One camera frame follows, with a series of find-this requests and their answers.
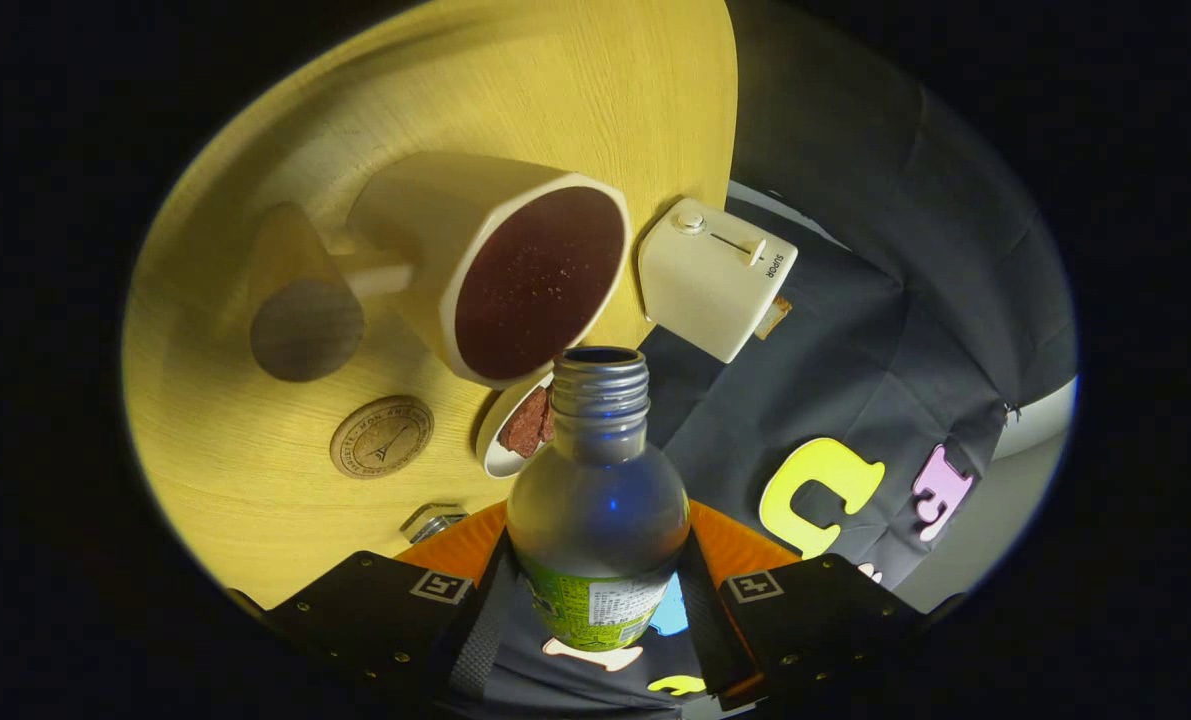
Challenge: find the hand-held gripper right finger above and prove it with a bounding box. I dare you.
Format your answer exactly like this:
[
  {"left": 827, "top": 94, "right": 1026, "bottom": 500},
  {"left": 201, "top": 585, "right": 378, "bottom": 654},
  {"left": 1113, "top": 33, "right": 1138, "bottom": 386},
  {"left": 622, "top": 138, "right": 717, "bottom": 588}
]
[{"left": 677, "top": 503, "right": 926, "bottom": 711}]

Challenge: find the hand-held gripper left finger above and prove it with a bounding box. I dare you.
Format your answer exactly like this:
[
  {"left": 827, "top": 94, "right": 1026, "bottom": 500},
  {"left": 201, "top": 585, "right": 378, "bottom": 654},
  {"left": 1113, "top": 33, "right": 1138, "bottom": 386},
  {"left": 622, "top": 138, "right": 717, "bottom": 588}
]
[{"left": 265, "top": 503, "right": 516, "bottom": 701}]

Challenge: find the grey juice bottle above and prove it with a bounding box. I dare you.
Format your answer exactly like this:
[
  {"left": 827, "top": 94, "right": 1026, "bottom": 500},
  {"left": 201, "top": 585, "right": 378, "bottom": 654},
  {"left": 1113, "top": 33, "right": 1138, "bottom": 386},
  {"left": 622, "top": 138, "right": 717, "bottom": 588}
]
[{"left": 506, "top": 346, "right": 692, "bottom": 653}]

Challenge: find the round wooden coaster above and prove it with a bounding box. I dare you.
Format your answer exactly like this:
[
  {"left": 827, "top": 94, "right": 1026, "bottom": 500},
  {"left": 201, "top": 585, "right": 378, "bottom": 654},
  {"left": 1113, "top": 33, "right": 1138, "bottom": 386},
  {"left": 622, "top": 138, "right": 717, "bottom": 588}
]
[{"left": 330, "top": 395, "right": 435, "bottom": 480}]

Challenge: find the beige cup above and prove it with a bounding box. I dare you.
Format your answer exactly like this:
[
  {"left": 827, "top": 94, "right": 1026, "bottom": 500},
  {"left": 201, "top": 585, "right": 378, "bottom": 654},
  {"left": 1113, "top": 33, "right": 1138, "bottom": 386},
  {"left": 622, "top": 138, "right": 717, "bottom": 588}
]
[{"left": 250, "top": 150, "right": 633, "bottom": 391}]

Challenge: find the white round plate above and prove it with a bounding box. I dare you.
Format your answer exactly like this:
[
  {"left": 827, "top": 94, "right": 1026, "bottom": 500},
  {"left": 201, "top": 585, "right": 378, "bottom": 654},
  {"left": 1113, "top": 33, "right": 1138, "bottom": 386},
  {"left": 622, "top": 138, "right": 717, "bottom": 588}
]
[{"left": 475, "top": 372, "right": 556, "bottom": 479}]

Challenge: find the wooden table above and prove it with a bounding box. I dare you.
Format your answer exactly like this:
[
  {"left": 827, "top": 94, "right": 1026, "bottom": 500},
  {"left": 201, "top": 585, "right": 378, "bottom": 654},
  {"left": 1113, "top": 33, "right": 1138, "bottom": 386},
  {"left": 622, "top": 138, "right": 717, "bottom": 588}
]
[{"left": 122, "top": 0, "right": 739, "bottom": 611}]

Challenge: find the toast slice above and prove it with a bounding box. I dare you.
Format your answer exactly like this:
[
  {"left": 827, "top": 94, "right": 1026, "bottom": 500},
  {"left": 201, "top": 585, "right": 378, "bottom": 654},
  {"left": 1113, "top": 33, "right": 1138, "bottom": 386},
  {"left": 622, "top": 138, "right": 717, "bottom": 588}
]
[{"left": 755, "top": 295, "right": 793, "bottom": 341}]

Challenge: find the white toaster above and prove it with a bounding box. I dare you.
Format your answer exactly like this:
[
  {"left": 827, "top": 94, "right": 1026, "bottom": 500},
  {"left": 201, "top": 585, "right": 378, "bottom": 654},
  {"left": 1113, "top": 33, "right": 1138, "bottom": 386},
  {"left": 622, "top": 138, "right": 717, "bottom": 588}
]
[{"left": 638, "top": 197, "right": 799, "bottom": 364}]

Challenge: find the black backdrop cloth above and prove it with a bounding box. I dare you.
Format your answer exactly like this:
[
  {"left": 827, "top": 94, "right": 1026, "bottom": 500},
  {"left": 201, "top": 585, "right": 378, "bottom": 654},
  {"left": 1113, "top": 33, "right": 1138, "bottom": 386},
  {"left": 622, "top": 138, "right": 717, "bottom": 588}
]
[{"left": 435, "top": 0, "right": 1076, "bottom": 720}]

